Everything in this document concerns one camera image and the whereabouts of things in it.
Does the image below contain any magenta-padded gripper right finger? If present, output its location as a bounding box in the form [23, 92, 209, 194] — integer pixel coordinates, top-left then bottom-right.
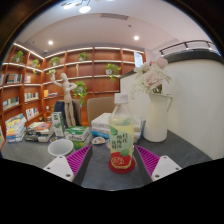
[133, 144, 183, 187]

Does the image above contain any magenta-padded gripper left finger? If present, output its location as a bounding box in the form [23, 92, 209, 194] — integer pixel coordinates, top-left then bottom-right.
[43, 144, 94, 186]

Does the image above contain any clear bottle with yellow drink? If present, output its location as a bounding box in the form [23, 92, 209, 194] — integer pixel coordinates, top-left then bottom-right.
[108, 93, 136, 170]

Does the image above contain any white mug with triangle pattern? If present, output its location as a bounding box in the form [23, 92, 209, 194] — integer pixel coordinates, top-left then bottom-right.
[47, 138, 75, 158]

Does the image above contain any flat green white carton box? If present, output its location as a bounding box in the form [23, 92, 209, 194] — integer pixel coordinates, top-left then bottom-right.
[64, 125, 93, 150]

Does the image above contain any low stack of dark books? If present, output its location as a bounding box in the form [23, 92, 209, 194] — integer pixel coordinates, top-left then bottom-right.
[24, 121, 56, 143]

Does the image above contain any upright green white carton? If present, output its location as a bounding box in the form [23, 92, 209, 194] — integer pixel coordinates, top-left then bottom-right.
[51, 111, 66, 138]

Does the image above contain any white ceramic jug vase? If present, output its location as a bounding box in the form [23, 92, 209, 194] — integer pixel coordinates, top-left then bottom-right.
[143, 92, 174, 143]

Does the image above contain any dark backpack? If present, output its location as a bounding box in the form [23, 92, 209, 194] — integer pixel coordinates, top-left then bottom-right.
[53, 99, 83, 128]

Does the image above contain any beige chair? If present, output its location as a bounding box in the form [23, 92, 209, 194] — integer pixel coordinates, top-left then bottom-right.
[86, 96, 116, 128]

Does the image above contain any wooden artist mannequin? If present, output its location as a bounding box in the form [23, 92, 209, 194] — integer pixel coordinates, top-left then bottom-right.
[51, 72, 78, 128]

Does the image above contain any orange wooden shelf unit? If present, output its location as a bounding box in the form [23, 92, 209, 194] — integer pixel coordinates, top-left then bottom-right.
[0, 42, 146, 134]

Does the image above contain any ceiling air vent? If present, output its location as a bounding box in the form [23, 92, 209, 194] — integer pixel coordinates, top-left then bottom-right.
[100, 13, 129, 21]

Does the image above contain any multi-bulb ceiling lamp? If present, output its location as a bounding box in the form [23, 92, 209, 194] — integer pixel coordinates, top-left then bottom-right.
[60, 0, 92, 14]

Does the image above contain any black ceiling track rail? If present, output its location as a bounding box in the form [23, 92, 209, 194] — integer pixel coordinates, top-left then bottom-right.
[159, 39, 219, 56]

